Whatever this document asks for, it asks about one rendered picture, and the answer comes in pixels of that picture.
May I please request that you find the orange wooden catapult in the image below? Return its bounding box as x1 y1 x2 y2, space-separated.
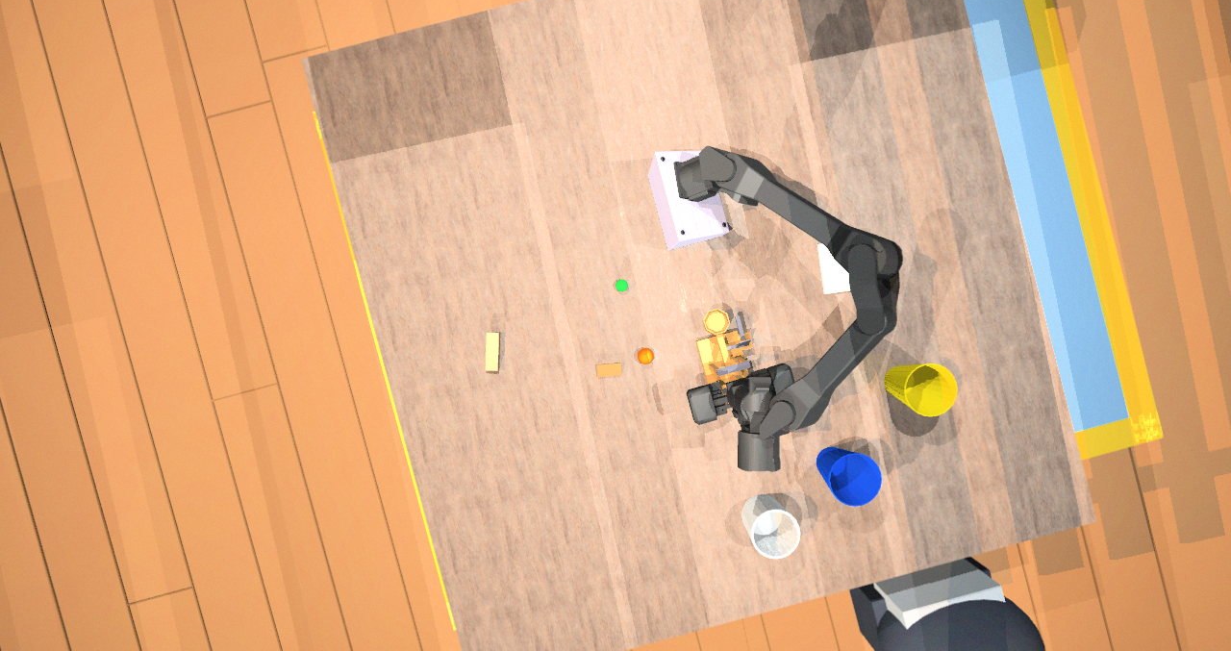
696 309 753 391

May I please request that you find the white cup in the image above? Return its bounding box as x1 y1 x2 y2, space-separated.
741 493 800 559

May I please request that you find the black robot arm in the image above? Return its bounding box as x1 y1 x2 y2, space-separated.
673 145 904 473

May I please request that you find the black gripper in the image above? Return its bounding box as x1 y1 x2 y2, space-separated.
687 363 794 425

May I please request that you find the cream rectangular block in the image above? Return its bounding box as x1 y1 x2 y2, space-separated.
485 332 500 370

